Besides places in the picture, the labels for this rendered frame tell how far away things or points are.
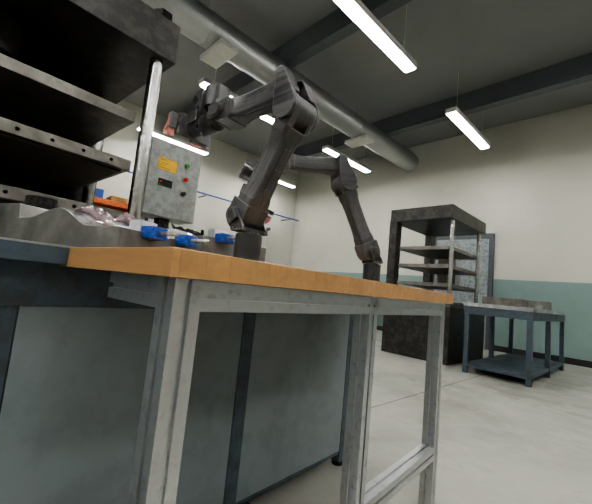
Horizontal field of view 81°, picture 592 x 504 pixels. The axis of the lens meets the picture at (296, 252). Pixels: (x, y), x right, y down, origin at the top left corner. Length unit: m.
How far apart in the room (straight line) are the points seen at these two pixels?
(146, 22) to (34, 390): 1.63
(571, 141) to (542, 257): 2.03
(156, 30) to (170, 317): 1.72
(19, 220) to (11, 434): 0.51
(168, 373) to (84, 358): 0.44
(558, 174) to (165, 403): 7.41
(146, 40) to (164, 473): 1.80
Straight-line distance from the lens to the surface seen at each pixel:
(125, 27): 1.99
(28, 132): 1.79
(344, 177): 1.24
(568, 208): 7.43
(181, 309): 0.51
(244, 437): 1.29
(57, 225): 1.01
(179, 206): 2.04
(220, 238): 1.07
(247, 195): 0.81
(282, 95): 0.81
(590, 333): 7.18
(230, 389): 1.18
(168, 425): 0.55
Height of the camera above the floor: 0.76
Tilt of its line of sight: 6 degrees up
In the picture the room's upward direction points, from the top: 6 degrees clockwise
